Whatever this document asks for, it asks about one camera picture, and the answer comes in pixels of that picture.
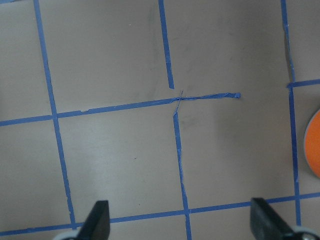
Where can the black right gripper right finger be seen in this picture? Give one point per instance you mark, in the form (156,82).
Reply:
(266,224)

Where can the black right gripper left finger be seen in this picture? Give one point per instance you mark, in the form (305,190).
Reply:
(97,225)

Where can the orange can with silver lid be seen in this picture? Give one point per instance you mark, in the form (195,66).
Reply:
(311,144)

